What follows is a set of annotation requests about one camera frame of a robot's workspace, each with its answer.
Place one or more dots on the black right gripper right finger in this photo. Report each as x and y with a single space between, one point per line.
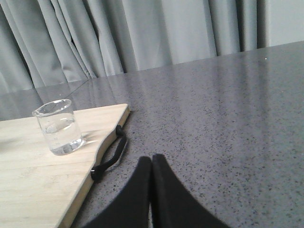
172 205

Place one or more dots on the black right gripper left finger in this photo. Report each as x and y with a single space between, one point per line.
130 208

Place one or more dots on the clear glass measuring beaker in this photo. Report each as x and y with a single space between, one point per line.
59 127

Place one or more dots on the light wooden cutting board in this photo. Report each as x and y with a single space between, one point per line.
41 190

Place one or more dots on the grey curtain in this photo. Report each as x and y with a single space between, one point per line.
50 42

